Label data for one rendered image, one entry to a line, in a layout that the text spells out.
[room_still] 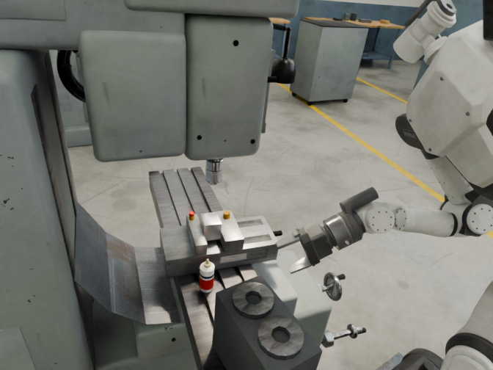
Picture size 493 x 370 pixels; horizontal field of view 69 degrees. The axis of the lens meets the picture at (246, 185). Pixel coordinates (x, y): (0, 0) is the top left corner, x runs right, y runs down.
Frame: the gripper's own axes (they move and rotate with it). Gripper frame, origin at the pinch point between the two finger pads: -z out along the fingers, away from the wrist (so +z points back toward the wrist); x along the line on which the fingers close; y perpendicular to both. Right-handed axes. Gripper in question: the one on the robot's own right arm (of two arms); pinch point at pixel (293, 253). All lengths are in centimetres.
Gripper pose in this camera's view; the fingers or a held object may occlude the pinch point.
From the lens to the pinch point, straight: 97.4
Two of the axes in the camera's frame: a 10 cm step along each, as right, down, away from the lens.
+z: 9.0, -4.4, -0.1
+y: 2.4, 5.1, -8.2
